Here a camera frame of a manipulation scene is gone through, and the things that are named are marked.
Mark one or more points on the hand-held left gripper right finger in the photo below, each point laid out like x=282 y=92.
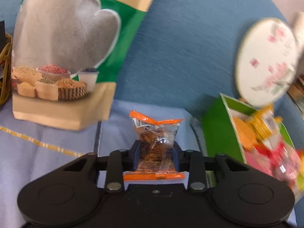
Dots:
x=177 y=156

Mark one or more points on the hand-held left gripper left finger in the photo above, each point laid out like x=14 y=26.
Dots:
x=135 y=156

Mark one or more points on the orange-edged clear snack packet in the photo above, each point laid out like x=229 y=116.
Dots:
x=154 y=133

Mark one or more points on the green cardboard box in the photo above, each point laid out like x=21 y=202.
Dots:
x=218 y=133

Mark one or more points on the pile of assorted snack packets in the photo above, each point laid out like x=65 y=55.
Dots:
x=266 y=133

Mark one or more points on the blue sofa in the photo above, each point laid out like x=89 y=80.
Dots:
x=190 y=40

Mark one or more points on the large grain pouch bag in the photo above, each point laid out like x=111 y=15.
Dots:
x=66 y=40

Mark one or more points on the dark metal shelf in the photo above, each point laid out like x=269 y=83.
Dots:
x=298 y=95

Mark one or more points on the gold woven basket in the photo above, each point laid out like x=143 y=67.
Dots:
x=6 y=76

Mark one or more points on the translucent plastic sheet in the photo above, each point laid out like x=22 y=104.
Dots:
x=299 y=30

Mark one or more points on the black and gold box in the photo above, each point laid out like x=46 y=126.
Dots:
x=2 y=29

